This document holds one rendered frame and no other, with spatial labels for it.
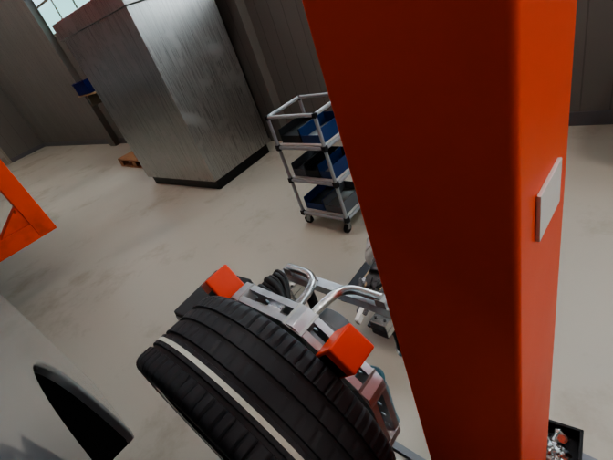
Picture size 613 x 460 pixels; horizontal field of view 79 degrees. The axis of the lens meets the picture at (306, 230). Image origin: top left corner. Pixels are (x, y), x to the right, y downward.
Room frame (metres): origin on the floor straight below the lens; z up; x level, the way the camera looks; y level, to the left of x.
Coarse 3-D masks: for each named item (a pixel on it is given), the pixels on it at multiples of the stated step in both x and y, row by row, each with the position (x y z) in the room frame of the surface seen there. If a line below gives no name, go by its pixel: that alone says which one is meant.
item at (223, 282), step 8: (216, 272) 0.83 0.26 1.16; (224, 272) 0.84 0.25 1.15; (232, 272) 0.84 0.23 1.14; (208, 280) 0.81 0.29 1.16; (216, 280) 0.82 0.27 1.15; (224, 280) 0.82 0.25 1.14; (232, 280) 0.82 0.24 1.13; (240, 280) 0.83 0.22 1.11; (208, 288) 0.81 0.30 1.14; (216, 288) 0.80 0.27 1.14; (224, 288) 0.80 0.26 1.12; (232, 288) 0.81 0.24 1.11; (224, 296) 0.79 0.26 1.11
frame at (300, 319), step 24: (240, 288) 0.78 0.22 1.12; (264, 288) 0.75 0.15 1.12; (264, 312) 0.66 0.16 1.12; (288, 312) 0.66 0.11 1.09; (312, 312) 0.62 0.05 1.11; (312, 336) 0.57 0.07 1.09; (360, 384) 0.49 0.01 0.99; (384, 384) 0.50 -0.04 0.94; (384, 408) 0.50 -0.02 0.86; (384, 432) 0.47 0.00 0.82
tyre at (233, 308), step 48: (192, 336) 0.61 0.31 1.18; (240, 336) 0.56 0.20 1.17; (288, 336) 0.54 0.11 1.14; (192, 384) 0.49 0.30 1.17; (240, 384) 0.47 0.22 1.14; (288, 384) 0.46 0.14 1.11; (336, 384) 0.46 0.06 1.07; (240, 432) 0.40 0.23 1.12; (288, 432) 0.39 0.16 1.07; (336, 432) 0.39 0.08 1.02
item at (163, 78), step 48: (96, 0) 4.55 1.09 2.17; (144, 0) 4.41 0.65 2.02; (192, 0) 4.77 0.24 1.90; (96, 48) 5.01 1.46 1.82; (144, 48) 4.31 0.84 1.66; (192, 48) 4.60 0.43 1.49; (144, 96) 4.66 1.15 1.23; (192, 96) 4.42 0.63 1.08; (240, 96) 4.84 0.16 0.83; (144, 144) 5.15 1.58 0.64; (192, 144) 4.32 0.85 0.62; (240, 144) 4.64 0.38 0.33
